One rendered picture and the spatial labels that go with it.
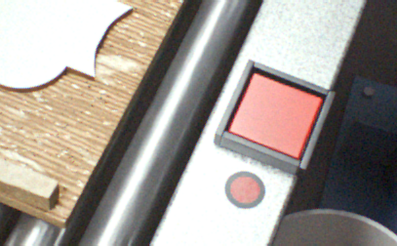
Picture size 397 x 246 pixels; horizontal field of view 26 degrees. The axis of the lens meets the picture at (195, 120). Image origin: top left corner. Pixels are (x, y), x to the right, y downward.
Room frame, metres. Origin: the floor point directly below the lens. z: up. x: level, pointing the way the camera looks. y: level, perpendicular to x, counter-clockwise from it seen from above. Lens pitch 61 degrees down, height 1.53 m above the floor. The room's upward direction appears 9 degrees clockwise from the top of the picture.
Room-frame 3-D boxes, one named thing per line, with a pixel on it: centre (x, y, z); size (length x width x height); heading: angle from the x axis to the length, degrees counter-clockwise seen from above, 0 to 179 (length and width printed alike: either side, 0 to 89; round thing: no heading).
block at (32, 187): (0.24, 0.12, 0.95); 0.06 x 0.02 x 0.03; 75
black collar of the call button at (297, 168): (0.34, -0.06, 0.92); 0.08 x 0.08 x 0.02; 75
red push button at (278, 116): (0.34, -0.06, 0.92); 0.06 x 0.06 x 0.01; 75
